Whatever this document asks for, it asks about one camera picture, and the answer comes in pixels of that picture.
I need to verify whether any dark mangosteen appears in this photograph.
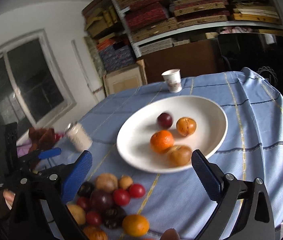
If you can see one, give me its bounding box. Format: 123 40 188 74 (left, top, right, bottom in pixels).
103 206 127 229
78 181 95 198

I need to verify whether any person's left hand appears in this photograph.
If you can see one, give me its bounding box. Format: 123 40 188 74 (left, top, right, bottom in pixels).
3 190 16 210

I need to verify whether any white wall conduit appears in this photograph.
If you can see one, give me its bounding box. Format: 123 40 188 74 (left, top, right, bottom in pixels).
71 39 99 103

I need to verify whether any blue checked tablecloth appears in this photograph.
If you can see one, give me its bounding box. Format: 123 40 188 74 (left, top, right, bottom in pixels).
16 67 283 240

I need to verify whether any blue patterned box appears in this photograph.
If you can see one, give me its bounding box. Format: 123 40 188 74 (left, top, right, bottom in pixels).
99 44 135 72

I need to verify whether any dark purple plum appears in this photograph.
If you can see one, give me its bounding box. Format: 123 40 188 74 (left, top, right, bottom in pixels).
89 189 114 212

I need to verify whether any white paper cup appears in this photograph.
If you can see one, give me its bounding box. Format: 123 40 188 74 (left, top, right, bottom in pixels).
161 68 182 93

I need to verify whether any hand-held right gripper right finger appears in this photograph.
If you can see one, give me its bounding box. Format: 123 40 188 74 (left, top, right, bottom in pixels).
191 149 275 240

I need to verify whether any white round plate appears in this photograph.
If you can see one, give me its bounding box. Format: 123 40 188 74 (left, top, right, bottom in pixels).
116 95 229 174

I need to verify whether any white ribbed jar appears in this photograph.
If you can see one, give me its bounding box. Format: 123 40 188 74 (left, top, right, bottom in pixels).
65 122 93 152

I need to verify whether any large tan round fruit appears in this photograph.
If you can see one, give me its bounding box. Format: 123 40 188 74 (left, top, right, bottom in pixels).
166 145 193 167

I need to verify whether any large brown cardboard box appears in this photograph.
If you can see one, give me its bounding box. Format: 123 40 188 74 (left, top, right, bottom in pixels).
141 40 219 83

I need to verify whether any white framed window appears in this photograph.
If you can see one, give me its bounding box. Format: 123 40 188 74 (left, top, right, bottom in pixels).
0 29 77 140

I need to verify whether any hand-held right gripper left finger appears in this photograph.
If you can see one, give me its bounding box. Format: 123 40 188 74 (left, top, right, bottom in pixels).
6 150 93 240

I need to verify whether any white shelf unit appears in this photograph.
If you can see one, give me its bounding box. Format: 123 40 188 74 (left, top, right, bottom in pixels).
108 0 283 58

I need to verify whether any pile of brown boxes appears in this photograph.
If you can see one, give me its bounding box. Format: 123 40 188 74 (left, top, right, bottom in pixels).
81 0 129 40

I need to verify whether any yellow-tan fruit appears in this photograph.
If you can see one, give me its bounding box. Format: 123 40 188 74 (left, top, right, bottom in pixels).
67 204 86 226

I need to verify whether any red cherry tomato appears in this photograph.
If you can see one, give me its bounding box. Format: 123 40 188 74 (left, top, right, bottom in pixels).
128 184 146 198
76 196 91 211
113 189 131 206
86 210 102 226

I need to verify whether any dark red plum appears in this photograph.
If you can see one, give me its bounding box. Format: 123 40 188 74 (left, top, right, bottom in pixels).
156 112 174 130

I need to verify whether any thin wire coil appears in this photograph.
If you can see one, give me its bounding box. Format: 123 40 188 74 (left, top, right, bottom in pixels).
258 66 278 80

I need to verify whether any purple cloth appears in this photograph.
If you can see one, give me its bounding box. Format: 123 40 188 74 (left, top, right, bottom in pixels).
16 142 35 157

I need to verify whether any small tan fruit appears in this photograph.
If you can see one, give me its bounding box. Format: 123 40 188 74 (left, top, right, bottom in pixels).
118 175 134 190

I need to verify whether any brown plush toy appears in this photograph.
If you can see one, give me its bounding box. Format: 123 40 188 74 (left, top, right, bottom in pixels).
28 127 56 153

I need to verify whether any black glossy cabinet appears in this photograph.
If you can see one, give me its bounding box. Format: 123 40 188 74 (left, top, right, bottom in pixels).
218 32 283 80

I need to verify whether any stack of woven mats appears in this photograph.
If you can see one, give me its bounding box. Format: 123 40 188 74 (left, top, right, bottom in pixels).
113 0 283 48

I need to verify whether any orange-brown round fruit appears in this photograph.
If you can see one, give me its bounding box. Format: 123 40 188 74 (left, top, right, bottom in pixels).
176 117 197 137

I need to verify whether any light cardboard box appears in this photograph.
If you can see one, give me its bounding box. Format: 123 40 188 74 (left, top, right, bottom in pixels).
103 60 148 97

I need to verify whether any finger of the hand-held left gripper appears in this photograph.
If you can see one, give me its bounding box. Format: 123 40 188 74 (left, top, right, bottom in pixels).
19 148 62 170

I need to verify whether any small orange-brown fruit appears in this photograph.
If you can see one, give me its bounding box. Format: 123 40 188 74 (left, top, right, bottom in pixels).
162 229 180 240

